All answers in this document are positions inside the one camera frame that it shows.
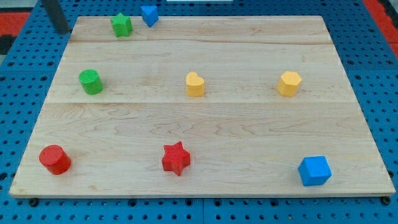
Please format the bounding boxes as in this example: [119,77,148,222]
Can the yellow heart block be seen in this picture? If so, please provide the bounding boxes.
[185,72,205,97]

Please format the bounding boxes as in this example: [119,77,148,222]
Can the green star block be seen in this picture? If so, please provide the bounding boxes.
[110,13,133,37]

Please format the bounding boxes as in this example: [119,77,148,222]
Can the yellow hexagon block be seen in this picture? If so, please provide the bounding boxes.
[277,71,302,97]

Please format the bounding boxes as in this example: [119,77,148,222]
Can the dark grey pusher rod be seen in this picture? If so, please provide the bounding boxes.
[40,0,70,34]

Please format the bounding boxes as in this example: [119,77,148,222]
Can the red cylinder block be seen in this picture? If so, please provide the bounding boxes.
[39,144,72,175]

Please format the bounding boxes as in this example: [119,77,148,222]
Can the light wooden board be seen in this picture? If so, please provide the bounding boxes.
[9,16,396,198]

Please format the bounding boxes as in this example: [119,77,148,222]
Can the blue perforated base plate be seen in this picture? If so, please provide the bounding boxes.
[1,0,397,223]

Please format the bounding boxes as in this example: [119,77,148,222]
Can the blue triangle block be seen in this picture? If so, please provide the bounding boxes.
[141,6,159,27]

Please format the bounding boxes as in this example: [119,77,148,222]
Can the blue cube block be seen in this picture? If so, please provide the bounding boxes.
[298,156,332,187]

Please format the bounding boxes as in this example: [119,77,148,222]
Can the green cylinder block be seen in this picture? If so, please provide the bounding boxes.
[78,69,103,95]

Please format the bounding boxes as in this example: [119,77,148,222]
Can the red star block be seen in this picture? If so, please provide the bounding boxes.
[161,141,190,176]

